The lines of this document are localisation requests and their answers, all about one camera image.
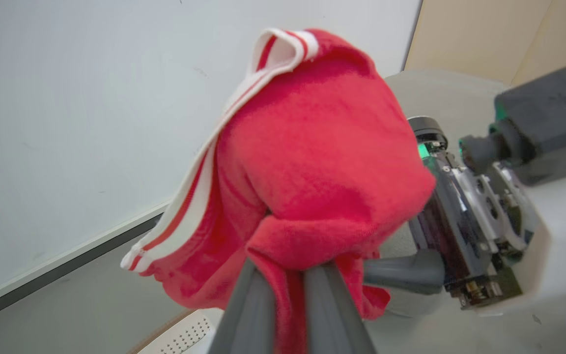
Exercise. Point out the dark grey wrist camera box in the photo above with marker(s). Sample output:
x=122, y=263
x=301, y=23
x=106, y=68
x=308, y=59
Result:
x=553, y=123

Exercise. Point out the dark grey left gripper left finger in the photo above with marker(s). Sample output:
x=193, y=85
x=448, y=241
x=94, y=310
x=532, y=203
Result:
x=243, y=319

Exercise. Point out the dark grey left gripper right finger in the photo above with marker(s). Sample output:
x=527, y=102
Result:
x=332, y=314

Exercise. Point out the white perforated laundry basket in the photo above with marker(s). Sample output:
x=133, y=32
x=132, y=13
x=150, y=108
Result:
x=182, y=337

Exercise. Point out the right gripper exposed metal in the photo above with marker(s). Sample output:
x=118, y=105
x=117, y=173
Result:
x=469, y=221

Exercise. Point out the dark grey baseboard strip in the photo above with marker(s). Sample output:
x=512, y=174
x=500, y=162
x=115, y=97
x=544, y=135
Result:
x=62, y=265

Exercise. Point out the beige wall panel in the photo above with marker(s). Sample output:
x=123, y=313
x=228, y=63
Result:
x=489, y=34

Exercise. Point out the red garment with white stripes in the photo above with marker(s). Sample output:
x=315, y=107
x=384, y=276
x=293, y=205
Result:
x=312, y=162

